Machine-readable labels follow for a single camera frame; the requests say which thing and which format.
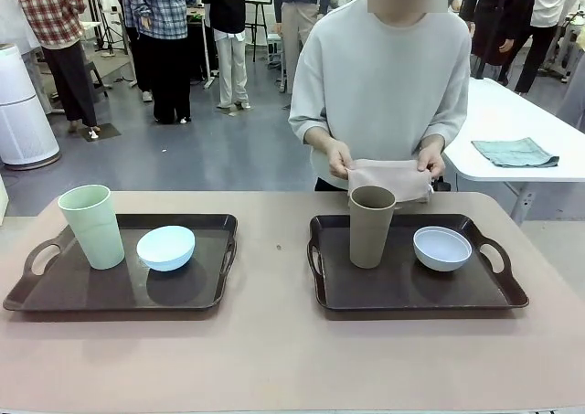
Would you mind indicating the white bowl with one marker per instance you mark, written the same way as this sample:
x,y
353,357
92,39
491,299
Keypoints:
x,y
441,261

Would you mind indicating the teal cloth mat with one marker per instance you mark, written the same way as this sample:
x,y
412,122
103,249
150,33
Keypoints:
x,y
516,153

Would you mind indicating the tall brown cup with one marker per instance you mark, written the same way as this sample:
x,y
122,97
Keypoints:
x,y
368,240

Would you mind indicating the person in white coat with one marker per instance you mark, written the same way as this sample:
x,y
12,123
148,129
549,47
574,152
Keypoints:
x,y
13,16

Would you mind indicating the person's left hand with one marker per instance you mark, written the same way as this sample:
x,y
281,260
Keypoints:
x,y
433,162

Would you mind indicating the beige cloth mat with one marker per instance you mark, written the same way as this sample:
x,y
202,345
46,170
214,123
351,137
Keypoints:
x,y
388,176

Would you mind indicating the person's left forearm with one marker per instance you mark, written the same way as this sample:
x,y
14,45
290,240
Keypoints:
x,y
432,142

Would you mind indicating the black stool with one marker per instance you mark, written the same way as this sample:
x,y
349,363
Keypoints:
x,y
89,69

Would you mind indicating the black easel stand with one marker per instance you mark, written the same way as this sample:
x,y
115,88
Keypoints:
x,y
264,4

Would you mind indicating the white air purifier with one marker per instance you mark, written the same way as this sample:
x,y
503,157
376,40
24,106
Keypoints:
x,y
23,126

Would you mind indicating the desk with green items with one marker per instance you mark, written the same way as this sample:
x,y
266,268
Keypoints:
x,y
194,14

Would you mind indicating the person's right hand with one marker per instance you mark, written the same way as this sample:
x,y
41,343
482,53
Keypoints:
x,y
340,160

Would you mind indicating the black tripod stand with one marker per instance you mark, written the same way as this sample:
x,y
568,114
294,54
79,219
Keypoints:
x,y
109,30

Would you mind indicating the black floor base plate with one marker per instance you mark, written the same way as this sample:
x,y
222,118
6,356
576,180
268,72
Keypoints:
x,y
109,130

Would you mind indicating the person in blue plaid shirt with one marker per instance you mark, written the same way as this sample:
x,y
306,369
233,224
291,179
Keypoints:
x,y
160,7

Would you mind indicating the person in light top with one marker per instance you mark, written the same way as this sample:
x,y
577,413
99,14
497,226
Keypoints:
x,y
384,89

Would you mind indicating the tall light green cup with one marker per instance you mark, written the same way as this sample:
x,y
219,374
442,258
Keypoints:
x,y
96,231

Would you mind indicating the light blue bowl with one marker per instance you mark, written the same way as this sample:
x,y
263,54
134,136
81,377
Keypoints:
x,y
164,249

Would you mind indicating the white table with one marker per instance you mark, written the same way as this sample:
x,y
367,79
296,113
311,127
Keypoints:
x,y
525,112

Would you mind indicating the person in black coat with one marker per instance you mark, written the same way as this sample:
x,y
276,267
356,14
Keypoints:
x,y
493,21

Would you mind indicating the person in red plaid shirt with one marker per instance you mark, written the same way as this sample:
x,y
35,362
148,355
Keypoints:
x,y
50,12

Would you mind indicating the person's right forearm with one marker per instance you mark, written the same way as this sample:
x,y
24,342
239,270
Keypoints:
x,y
320,140

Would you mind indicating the person in beige trousers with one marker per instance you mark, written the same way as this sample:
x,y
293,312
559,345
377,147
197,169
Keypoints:
x,y
294,25

